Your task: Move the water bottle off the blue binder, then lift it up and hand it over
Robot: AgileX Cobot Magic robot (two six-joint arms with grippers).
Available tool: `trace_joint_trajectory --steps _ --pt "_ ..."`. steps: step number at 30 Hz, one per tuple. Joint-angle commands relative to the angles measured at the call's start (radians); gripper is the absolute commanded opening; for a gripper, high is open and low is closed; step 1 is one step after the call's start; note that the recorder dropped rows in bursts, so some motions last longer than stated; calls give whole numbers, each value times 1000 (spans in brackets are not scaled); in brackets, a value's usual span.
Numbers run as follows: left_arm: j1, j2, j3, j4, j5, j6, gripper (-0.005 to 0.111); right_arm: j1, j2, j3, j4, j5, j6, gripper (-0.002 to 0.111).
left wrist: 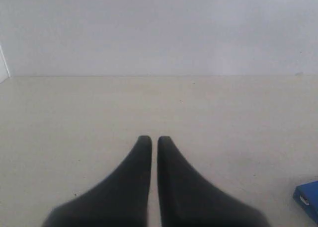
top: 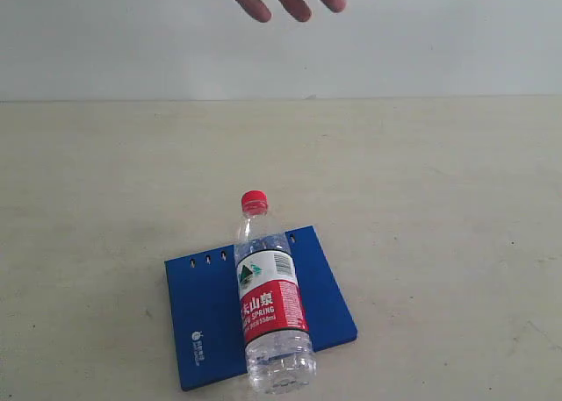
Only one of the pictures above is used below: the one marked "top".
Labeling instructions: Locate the blue ring binder notebook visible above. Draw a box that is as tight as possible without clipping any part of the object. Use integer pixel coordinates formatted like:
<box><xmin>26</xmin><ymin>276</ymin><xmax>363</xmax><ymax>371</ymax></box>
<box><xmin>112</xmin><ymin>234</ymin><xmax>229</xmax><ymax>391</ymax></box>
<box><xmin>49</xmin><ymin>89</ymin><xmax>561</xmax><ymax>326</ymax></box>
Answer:
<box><xmin>165</xmin><ymin>226</ymin><xmax>357</xmax><ymax>391</ymax></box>

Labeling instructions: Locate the clear water bottle red cap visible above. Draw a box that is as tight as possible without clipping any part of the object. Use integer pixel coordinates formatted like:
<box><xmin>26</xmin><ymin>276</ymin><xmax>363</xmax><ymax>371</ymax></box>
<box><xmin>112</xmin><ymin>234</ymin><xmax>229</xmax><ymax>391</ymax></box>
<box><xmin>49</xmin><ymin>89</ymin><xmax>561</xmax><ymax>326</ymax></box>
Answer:
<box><xmin>234</xmin><ymin>190</ymin><xmax>316</xmax><ymax>395</ymax></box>

